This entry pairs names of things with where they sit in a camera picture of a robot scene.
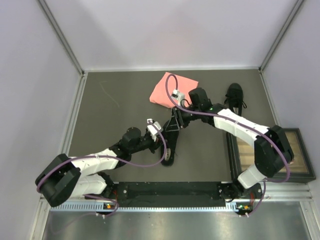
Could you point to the pink folded cloth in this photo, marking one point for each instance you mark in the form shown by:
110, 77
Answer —
185, 85

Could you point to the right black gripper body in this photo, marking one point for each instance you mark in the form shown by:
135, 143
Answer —
188, 116

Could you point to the black sneaker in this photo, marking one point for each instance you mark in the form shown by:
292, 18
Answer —
171, 139
234, 98

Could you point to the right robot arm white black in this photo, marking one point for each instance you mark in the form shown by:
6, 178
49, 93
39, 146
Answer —
272, 150

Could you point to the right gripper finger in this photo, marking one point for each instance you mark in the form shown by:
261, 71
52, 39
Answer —
173, 124
180, 119

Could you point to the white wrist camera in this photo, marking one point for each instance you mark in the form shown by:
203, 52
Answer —
178, 96
154, 128

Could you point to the dark framed compartment box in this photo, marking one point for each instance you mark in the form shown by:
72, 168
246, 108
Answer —
241, 156

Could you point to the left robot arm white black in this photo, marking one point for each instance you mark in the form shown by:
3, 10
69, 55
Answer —
70, 177

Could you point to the aluminium frame rail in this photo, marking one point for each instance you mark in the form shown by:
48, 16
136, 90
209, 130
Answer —
60, 193

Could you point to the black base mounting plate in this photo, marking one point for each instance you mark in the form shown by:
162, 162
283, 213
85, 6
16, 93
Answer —
179, 194

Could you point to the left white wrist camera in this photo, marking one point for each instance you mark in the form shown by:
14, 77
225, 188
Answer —
154, 128

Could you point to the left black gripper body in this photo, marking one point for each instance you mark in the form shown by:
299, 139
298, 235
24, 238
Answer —
146, 142

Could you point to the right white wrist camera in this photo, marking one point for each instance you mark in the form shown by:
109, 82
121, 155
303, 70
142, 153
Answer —
178, 96

